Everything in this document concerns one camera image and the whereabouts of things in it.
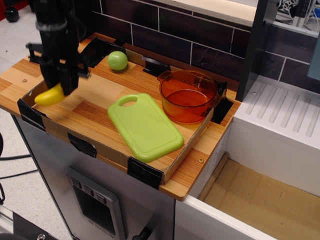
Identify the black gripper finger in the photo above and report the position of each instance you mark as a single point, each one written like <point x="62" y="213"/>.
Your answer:
<point x="51" y="73"/>
<point x="69" y="80"/>

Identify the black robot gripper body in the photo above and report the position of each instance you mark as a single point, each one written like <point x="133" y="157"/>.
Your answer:
<point x="59" y="46"/>

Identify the yellow toy banana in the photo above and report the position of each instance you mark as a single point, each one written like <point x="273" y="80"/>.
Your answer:
<point x="50" y="97"/>

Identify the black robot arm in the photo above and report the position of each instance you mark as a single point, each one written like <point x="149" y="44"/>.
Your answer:
<point x="57" y="14"/>

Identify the cardboard fence with black tape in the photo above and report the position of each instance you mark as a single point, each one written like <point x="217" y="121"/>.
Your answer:
<point x="82" y="119"/>

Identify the orange transparent pot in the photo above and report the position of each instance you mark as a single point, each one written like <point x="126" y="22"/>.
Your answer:
<point x="187" y="95"/>

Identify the green toy apple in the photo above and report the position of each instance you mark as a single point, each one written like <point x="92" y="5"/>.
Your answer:
<point x="117" y="60"/>

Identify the black caster wheel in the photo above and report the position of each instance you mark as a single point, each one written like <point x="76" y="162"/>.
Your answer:
<point x="11" y="14"/>

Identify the green plastic cutting board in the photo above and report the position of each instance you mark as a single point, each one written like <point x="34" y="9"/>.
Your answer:
<point x="144" y="127"/>

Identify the grey toy dishwasher cabinet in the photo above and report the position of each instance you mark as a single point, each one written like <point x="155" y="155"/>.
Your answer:
<point x="96" y="200"/>

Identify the white toy sink unit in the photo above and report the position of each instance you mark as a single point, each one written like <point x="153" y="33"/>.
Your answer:
<point x="262" y="182"/>

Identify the dark grey vertical post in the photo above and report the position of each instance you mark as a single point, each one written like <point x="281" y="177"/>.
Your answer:
<point x="264" y="18"/>

